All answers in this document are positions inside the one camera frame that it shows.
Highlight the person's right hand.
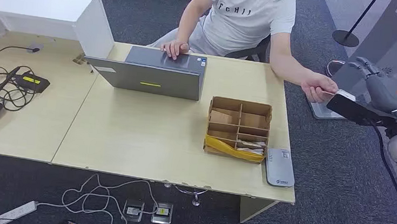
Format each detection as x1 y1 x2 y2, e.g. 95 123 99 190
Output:
159 38 191 61

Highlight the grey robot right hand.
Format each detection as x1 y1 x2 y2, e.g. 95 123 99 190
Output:
344 56 397 114

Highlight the person's left hand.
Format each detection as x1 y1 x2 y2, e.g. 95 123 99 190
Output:
299 70 340 105

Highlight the person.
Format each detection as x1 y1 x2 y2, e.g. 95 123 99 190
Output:
143 0 347 105

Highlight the white card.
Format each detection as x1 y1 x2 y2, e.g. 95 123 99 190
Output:
236 146 265 156
237 139 267 149

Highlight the grey card reader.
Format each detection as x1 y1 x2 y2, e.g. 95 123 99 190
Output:
262 147 298 188

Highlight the grey laptop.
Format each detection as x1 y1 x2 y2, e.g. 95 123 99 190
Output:
80 41 208 102

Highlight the black stanchion pole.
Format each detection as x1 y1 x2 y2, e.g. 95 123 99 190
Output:
331 0 380 50

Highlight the grey kiosk stand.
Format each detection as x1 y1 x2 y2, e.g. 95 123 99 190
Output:
307 0 397 127

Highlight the cardboard divider box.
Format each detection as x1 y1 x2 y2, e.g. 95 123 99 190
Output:
202 96 274 165

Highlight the beige desk leg panel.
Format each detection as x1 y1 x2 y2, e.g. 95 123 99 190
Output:
238 196 280 224

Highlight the white counter shelf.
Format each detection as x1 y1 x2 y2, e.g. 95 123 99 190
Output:
0 0 118 60

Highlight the grey desk grommet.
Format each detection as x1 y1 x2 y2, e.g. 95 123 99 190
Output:
26 42 44 55

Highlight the black adapter with yellow label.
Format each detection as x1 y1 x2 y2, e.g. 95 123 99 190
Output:
14 72 51 94

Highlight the chrome desk foot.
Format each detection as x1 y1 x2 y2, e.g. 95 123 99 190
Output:
161 183 210 208

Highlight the metal floor socket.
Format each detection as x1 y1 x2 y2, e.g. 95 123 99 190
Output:
150 202 173 224
122 198 145 223

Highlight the white power strip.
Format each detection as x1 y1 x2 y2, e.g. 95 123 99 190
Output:
0 198 39 224

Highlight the chrome ring base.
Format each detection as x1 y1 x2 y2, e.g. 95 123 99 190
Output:
325 59 347 80

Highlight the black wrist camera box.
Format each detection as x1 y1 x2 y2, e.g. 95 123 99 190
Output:
325 88 389 128

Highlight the small brown bracket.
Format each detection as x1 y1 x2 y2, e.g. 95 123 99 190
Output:
72 52 89 66

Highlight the coiled black cable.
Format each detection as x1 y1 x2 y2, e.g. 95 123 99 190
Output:
0 64 39 114

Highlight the white power cable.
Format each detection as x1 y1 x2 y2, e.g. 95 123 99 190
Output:
32 168 164 224

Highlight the thin black cable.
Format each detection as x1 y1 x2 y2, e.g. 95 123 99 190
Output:
0 44 41 76

